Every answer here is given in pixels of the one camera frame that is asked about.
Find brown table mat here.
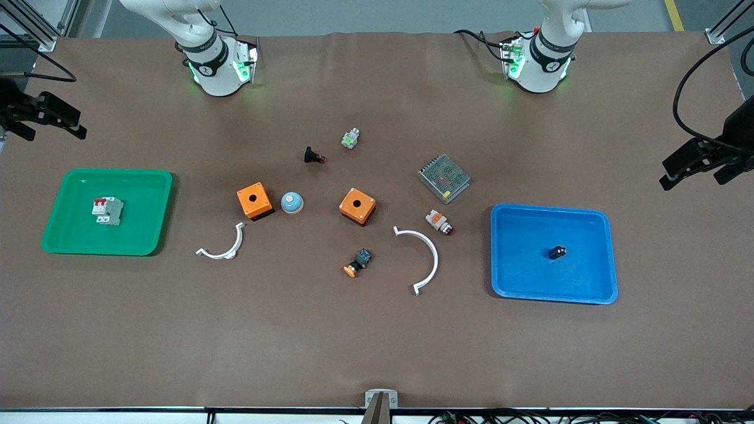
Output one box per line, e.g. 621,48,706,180
0,32,754,410

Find white red circuit breaker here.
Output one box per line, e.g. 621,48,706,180
91,197,124,226

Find large white curved bracket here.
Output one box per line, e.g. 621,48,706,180
393,226,439,296

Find green plastic tray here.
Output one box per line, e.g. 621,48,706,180
40,168,174,257

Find orange white indicator lamp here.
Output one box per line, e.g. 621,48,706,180
425,209,455,237

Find aluminium frame profile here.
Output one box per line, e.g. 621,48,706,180
705,0,754,45
0,0,80,52

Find black left base cable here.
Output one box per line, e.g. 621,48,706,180
454,28,513,62

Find orange black emergency button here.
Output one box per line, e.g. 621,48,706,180
343,248,373,278

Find small white curved bracket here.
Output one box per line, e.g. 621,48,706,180
196,222,246,260

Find grey table edge clamp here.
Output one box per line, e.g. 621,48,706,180
361,389,399,424

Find orange push button box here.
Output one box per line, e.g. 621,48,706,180
237,182,275,221
339,187,377,227

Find metal mesh power supply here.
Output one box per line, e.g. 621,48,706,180
418,154,472,205

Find blue plastic tray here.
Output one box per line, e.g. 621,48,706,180
491,204,619,305

